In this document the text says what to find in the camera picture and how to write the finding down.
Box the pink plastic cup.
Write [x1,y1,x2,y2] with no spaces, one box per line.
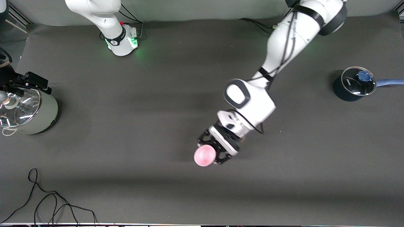
[193,144,217,167]

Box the grey-green cooking pot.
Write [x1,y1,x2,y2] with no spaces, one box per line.
[0,94,59,137]

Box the glass lid with grey knob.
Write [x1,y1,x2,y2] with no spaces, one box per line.
[0,90,42,128]

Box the dark grey table cloth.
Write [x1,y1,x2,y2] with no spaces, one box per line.
[0,14,404,225]

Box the dark blue saucepan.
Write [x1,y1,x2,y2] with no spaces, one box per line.
[333,66,404,102]

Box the glass lid with blue knob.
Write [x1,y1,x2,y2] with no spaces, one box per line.
[341,66,377,96]

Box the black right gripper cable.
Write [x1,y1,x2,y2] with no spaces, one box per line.
[0,47,13,65]

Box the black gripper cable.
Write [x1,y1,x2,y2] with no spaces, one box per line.
[231,11,300,135]
[0,47,13,65]

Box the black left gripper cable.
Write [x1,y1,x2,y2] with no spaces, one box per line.
[231,11,300,135]

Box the metal frame rail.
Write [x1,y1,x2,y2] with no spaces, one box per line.
[8,3,33,33]

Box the thin black loose cable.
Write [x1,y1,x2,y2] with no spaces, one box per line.
[0,168,97,225]

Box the black right arm base cable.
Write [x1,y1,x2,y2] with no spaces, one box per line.
[118,3,144,40]

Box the black arm base cable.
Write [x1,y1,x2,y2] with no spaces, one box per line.
[118,3,144,40]
[238,18,276,32]

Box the black left arm base cable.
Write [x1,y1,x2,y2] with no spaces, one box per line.
[238,18,276,32]

